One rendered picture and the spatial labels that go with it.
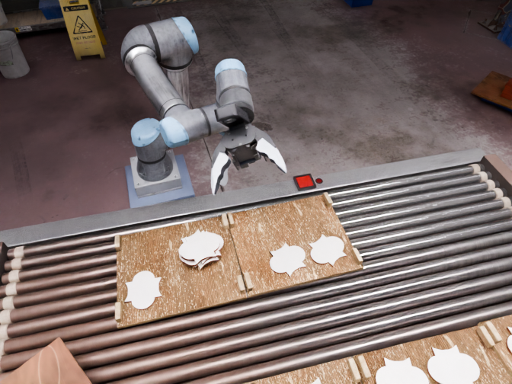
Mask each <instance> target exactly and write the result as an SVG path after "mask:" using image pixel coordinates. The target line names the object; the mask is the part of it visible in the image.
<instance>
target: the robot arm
mask: <svg viewBox="0 0 512 384"><path fill-rule="evenodd" d="M198 51H199V44H198V41H197V36H196V34H195V32H194V29H193V27H192V25H191V24H190V22H189V20H188V19H186V18H185V17H176V18H169V19H166V20H162V21H156V22H152V23H149V24H141V25H139V26H136V27H134V28H133V29H132V30H131V31H130V32H128V34H127V35H126V36H125V38H124V40H123V43H122V47H121V59H122V62H123V65H124V66H125V68H126V70H127V71H128V73H129V74H131V75H133V76H135V77H136V79H137V81H138V83H139V84H140V85H141V87H142V89H143V91H144V92H145V93H146V95H147V97H148V98H149V100H150V101H151V103H152V105H153V106H154V108H155V109H156V111H157V112H158V114H159V116H160V117H161V119H162V120H160V121H157V120H156V119H154V118H152V119H150V118H145V119H143V120H140V121H138V122H137V123H136V124H135V125H134V126H133V128H132V129H131V136H132V142H133V145H134V148H135V150H136V155H137V158H138V159H137V165H136V170H137V173H138V175H139V177H140V178H142V179H143V180H144V181H150V182H156V181H161V180H164V179H166V178H167V177H168V176H169V175H170V174H171V173H172V171H173V163H172V160H171V159H170V157H169V156H168V154H167V153H166V151H165V150H166V149H170V148H175V147H179V146H185V145H187V144H188V143H190V142H194V141H197V140H198V139H202V138H205V137H208V136H212V135H214V134H217V133H219V134H220V135H222V136H223V137H222V138H221V141H220V143H219V145H218V146H217V147H216V148H215V151H214V153H213V160H212V166H211V168H212V171H211V188H212V192H213V195H216V192H217V191H218V189H219V185H222V186H226V184H227V182H228V169H229V166H230V164H231V159H230V157H228V154H229V153H230V154H231V156H232V157H233V159H232V163H233V164H234V166H235V167H236V169H237V170H238V167H239V166H240V167H241V169H243V168H247V167H249V164H251V163H254V162H255V161H257V160H258V161H259V160H261V158H262V157H261V156H264V159H265V161H266V162H267V157H268V158H269V159H270V161H271V162H272V163H274V164H276V166H277V167H278V168H279V169H280V170H281V171H282V172H283V173H285V174H286V165H285V162H284V160H283V158H282V156H281V155H280V153H279V151H278V150H277V147H276V146H275V144H274V142H273V140H272V139H271V137H270V136H269V135H268V134H267V133H266V132H264V131H262V130H259V129H258V128H257V127H256V126H252V125H251V122H252V121H253V119H254V106H253V102H252V99H251V93H250V89H249V86H248V79H247V72H246V71H245V67H244V66H243V64H242V63H241V62H240V61H238V60H237V59H224V60H223V61H221V62H220V63H219V64H218V65H217V66H216V70H215V74H216V75H215V80H216V103H214V104H209V105H207V106H204V107H199V108H197V109H194V110H191V109H190V94H189V78H188V66H189V65H190V64H191V63H192V54H196V53H198ZM160 66H161V67H162V68H161V67H160ZM248 163H249V164H248Z"/></svg>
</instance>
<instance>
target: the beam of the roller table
mask: <svg viewBox="0 0 512 384"><path fill-rule="evenodd" d="M484 155H486V154H485V153H484V152H483V150H482V149H481V148H474V149H466V150H462V151H457V152H449V153H444V154H439V155H432V156H427V157H422V158H414V159H409V160H404V161H400V162H392V163H387V164H383V165H374V166H369V167H365V168H357V169H352V170H348V171H339V172H335V173H330V174H322V175H318V176H313V177H312V178H313V180H314V182H315V179H317V178H321V179H322V180H323V182H322V183H321V184H317V183H316V182H315V184H316V189H311V190H303V191H298V189H297V186H296V184H295V181H294V180H291V181H283V182H278V183H273V184H265V185H261V186H256V187H248V188H243V189H238V190H231V191H226V192H221V193H217V194H216V195H213V194H208V195H204V196H199V197H191V198H187V199H182V200H173V201H169V202H164V203H156V204H152V205H147V206H139V207H134V208H129V209H124V210H117V211H112V212H107V213H99V214H94V215H90V216H82V217H77V218H73V219H64V220H60V221H55V222H47V223H42V224H38V225H33V226H25V227H20V228H16V229H8V230H3V231H0V242H4V243H5V244H6V245H7V246H8V248H9V249H13V248H16V247H21V246H30V245H38V244H43V243H47V242H54V241H59V240H63V239H68V238H76V237H80V236H85V235H93V234H97V233H102V232H109V231H113V230H118V229H126V228H130V227H135V226H143V225H147V224H152V223H156V222H164V221H168V220H173V219H180V218H185V217H189V216H197V215H202V214H206V213H214V212H218V211H223V210H230V209H235V208H239V207H244V206H251V205H256V204H260V203H268V202H273V201H277V200H285V199H289V198H294V197H301V196H306V195H310V194H318V193H323V192H327V191H332V190H340V189H344V188H349V187H356V186H360V185H365V184H373V183H377V182H382V181H390V180H394V179H399V178H406V177H411V176H415V175H420V174H427V173H431V172H436V171H444V170H448V169H453V168H461V167H465V166H468V165H473V164H479V162H480V161H481V160H482V157H483V156H484Z"/></svg>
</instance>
